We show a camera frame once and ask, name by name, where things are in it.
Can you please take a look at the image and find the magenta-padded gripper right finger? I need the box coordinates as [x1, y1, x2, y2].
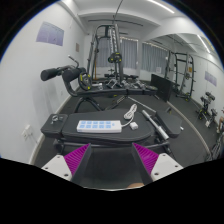
[132, 143, 184, 185]

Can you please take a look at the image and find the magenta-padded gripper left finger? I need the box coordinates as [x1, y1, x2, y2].
[41, 143, 93, 186]

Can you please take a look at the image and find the silver metal bar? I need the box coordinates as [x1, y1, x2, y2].
[141, 109, 170, 141]

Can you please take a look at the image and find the black padded weight bench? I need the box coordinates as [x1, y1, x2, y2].
[40, 108, 184, 158]

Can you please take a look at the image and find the black box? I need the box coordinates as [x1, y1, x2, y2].
[149, 73, 174, 103]

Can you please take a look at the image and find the black yellow weight plate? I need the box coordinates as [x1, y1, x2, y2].
[77, 71, 93, 92]
[107, 51, 123, 64]

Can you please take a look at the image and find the black exercise machine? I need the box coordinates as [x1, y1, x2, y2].
[196, 91, 218, 128]

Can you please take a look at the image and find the black bench with roller pads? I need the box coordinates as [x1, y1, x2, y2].
[40, 64, 159, 113]

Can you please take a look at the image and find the black squat rack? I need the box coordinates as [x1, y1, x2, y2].
[165, 51, 196, 101]

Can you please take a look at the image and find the grey curtain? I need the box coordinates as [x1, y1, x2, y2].
[96, 37, 138, 70]
[140, 42, 169, 74]

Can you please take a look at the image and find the grey power rack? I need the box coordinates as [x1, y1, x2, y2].
[85, 23, 125, 84]

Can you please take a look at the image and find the short ceiling light strip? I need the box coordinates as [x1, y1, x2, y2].
[196, 34, 212, 54]

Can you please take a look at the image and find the long ceiling light strip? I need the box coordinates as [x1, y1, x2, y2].
[146, 0, 176, 14]

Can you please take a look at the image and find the coiled white cable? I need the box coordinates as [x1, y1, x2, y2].
[120, 103, 138, 129]

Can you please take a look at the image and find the white wall outlet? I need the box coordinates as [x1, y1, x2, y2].
[20, 124, 34, 140]

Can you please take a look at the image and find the small purple wall poster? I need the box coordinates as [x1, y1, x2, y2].
[203, 70, 218, 87]

